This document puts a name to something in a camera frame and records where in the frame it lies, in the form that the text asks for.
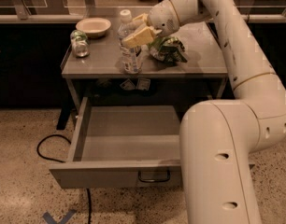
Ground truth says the blue tape floor marker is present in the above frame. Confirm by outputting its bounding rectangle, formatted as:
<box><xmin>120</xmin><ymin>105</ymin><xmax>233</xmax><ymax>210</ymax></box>
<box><xmin>41</xmin><ymin>208</ymin><xmax>78</xmax><ymax>224</ymax></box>

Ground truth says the black floor cable left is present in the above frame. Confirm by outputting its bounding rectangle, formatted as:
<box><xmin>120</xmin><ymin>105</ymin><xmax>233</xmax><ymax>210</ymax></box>
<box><xmin>36</xmin><ymin>133</ymin><xmax>93</xmax><ymax>224</ymax></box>

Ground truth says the white sticker label left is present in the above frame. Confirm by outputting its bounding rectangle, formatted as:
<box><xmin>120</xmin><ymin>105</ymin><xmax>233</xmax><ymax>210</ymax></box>
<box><xmin>120</xmin><ymin>79</ymin><xmax>136</xmax><ymax>91</ymax></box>

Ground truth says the black drawer handle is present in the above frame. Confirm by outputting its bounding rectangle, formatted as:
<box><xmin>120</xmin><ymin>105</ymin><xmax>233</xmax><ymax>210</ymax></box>
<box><xmin>137</xmin><ymin>171</ymin><xmax>171</xmax><ymax>183</ymax></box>

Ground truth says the white sticker label right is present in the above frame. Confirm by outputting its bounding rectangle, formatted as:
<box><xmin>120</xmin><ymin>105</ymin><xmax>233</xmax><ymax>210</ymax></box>
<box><xmin>136</xmin><ymin>78</ymin><xmax>150</xmax><ymax>91</ymax></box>

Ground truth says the white ceramic bowl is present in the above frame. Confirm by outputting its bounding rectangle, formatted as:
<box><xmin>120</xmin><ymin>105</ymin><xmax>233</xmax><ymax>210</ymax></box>
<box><xmin>76</xmin><ymin>18</ymin><xmax>111</xmax><ymax>38</ymax></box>

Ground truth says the white sticker label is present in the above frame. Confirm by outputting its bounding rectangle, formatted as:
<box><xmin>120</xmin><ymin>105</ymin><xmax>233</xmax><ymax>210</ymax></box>
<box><xmin>136</xmin><ymin>78</ymin><xmax>150</xmax><ymax>91</ymax></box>
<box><xmin>120</xmin><ymin>79</ymin><xmax>136</xmax><ymax>91</ymax></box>

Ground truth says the green chip bag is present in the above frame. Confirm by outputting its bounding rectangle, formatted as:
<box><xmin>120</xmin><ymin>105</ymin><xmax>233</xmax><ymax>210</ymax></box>
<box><xmin>148</xmin><ymin>36</ymin><xmax>188</xmax><ymax>63</ymax></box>

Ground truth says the grey metal cabinet counter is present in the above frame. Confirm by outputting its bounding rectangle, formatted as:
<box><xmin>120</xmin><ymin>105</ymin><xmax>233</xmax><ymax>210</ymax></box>
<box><xmin>62</xmin><ymin>16</ymin><xmax>228</xmax><ymax>108</ymax></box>

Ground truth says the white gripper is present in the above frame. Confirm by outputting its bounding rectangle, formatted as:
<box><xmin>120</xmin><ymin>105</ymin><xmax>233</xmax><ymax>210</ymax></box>
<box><xmin>122</xmin><ymin>0</ymin><xmax>179</xmax><ymax>49</ymax></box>

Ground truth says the clear plastic water bottle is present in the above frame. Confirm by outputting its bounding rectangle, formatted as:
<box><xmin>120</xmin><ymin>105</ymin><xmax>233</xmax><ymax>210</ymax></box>
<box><xmin>118</xmin><ymin>9</ymin><xmax>142</xmax><ymax>74</ymax></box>

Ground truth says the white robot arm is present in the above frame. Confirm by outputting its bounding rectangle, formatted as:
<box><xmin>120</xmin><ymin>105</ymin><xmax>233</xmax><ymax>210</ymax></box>
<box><xmin>122</xmin><ymin>0</ymin><xmax>286</xmax><ymax>224</ymax></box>

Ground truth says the green soda can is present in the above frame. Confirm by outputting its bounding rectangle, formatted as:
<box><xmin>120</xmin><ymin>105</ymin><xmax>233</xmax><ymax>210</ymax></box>
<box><xmin>70</xmin><ymin>30</ymin><xmax>90</xmax><ymax>58</ymax></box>

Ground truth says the open grey top drawer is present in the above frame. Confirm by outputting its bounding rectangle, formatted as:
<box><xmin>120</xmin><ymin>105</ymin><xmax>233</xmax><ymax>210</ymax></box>
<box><xmin>50</xmin><ymin>98</ymin><xmax>259</xmax><ymax>189</ymax></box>

